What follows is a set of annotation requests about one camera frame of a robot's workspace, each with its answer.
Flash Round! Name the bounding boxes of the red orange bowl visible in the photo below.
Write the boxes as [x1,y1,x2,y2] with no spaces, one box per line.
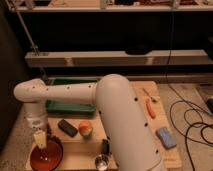
[30,140,63,171]

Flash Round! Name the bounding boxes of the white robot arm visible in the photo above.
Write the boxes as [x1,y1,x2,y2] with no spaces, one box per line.
[13,74,167,171]

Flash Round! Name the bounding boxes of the green plastic tray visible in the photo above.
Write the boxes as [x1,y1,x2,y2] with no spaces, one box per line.
[46,77,96,116]

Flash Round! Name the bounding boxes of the bunch of dark grapes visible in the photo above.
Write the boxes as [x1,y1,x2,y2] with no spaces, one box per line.
[47,123,61,144]

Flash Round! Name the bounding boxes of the dark brown rectangular block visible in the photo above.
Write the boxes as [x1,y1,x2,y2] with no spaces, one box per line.
[58,119,78,137]

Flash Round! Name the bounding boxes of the wooden board table mat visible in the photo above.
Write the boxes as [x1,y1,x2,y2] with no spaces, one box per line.
[48,81,182,171]

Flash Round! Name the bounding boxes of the orange peach fruit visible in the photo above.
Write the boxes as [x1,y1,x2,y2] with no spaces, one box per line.
[78,120,93,137]

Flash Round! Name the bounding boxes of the small metal cup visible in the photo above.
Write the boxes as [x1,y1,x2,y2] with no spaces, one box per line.
[95,154,109,171]

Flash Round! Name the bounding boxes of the small black box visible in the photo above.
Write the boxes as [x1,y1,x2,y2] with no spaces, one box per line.
[102,139,110,155]

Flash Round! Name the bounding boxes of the metal support pole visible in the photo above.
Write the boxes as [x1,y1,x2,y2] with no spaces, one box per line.
[10,0,48,81]

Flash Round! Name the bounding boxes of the blue sponge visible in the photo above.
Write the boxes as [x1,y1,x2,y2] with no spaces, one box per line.
[156,127,177,150]

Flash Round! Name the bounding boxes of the black object on shelf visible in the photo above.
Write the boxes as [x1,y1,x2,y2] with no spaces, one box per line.
[125,44,153,55]

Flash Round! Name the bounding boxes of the white upper shelf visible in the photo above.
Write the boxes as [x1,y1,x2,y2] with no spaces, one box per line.
[3,0,213,12]

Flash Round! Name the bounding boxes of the white shelf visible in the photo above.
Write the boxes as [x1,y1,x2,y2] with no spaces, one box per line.
[3,0,213,12]
[25,50,213,67]

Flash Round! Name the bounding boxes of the white lower shelf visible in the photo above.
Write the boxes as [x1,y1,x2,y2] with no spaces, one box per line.
[25,50,213,67]

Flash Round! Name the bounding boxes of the black floor cables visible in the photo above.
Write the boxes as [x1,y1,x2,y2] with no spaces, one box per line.
[165,6,213,171]

